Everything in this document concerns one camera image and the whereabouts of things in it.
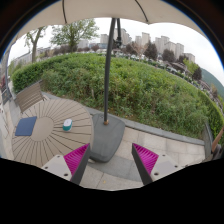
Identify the round slatted outdoor table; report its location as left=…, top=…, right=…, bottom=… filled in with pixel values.
left=12, top=98, right=94, bottom=167

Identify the dark blue mouse pad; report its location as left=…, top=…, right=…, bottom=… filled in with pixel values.
left=15, top=116, right=37, bottom=136

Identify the green hedge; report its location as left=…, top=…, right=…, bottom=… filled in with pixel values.
left=12, top=54, right=224, bottom=138

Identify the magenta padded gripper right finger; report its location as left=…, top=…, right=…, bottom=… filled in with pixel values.
left=132, top=143, right=182, bottom=185

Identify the slatted beige outdoor chair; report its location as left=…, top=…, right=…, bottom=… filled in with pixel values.
left=16, top=82, right=47, bottom=112

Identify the beige parasol canopy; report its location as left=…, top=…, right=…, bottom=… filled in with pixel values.
left=13, top=0, right=205, bottom=41

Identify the dark parasol pole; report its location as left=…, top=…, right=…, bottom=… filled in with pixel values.
left=104, top=18, right=122, bottom=125

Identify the grey parasol base slab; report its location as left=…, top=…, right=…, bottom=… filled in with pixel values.
left=90, top=113, right=125, bottom=162

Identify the wooden chair at right edge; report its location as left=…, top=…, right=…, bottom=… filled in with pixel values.
left=211, top=126, right=224, bottom=160

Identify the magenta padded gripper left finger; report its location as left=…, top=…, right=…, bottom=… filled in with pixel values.
left=42, top=143, right=90, bottom=185

